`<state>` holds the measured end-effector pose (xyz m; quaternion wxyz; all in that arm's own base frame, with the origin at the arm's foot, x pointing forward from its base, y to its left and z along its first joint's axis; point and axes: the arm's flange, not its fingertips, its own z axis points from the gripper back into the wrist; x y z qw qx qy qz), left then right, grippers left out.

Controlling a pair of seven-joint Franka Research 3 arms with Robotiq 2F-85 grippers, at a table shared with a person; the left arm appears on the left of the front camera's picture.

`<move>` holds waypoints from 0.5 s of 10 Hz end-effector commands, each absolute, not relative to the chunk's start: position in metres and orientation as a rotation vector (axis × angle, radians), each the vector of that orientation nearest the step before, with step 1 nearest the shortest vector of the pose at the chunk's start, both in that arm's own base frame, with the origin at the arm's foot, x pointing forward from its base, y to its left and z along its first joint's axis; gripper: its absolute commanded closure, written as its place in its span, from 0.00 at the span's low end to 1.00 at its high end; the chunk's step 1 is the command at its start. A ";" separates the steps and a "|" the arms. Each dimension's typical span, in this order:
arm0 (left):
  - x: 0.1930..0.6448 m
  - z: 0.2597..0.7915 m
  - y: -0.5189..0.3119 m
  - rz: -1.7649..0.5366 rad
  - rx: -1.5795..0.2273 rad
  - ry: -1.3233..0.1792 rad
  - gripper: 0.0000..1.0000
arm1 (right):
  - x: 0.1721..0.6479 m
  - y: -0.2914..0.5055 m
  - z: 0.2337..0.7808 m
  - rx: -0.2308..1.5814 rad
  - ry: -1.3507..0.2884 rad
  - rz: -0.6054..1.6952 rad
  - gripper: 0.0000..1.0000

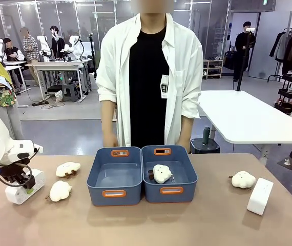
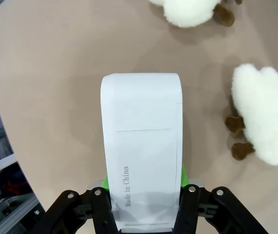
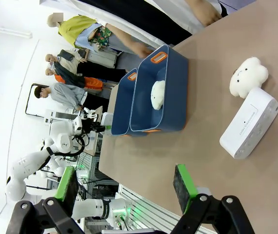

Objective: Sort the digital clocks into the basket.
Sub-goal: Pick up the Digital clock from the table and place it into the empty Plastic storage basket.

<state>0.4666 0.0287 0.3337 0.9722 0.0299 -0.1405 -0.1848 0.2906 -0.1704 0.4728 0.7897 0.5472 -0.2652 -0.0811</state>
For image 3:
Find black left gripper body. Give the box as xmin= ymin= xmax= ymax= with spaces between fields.
xmin=81 ymin=117 xmax=106 ymax=134

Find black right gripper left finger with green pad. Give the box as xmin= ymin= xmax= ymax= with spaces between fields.
xmin=6 ymin=166 xmax=85 ymax=234

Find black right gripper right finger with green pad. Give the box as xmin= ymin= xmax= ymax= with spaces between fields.
xmin=170 ymin=164 xmax=256 ymax=234

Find white digital clock green display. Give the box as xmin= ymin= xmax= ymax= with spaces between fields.
xmin=101 ymin=112 xmax=113 ymax=136

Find person's bare forearm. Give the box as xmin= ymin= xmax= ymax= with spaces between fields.
xmin=186 ymin=0 xmax=209 ymax=15

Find white rectangular digital clock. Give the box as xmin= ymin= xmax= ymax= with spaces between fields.
xmin=219 ymin=87 xmax=278 ymax=160

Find person's bare hand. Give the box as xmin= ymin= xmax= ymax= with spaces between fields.
xmin=199 ymin=4 xmax=223 ymax=27

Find person in grey sweater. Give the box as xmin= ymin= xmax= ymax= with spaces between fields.
xmin=34 ymin=82 xmax=88 ymax=112

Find person in orange trousers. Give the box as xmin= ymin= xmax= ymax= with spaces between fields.
xmin=45 ymin=68 xmax=104 ymax=91

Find black framed whiteboard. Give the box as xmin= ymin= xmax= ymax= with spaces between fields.
xmin=25 ymin=83 xmax=57 ymax=118

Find person in beige vest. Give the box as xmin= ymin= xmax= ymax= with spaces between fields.
xmin=45 ymin=49 xmax=127 ymax=82

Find white round plush toy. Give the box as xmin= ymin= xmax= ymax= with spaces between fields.
xmin=150 ymin=79 xmax=166 ymax=110

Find person in yellow shirt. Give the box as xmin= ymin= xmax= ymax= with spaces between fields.
xmin=47 ymin=12 xmax=153 ymax=59

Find person in black and white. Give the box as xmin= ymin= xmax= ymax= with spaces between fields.
xmin=39 ymin=0 xmax=229 ymax=51

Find white tooth plush toy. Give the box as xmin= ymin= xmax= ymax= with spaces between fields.
xmin=229 ymin=57 xmax=269 ymax=99

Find small blue basket orange handles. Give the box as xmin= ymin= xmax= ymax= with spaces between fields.
xmin=111 ymin=68 xmax=147 ymax=137

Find large blue basket orange handles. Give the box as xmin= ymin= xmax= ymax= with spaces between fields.
xmin=130 ymin=44 xmax=189 ymax=133

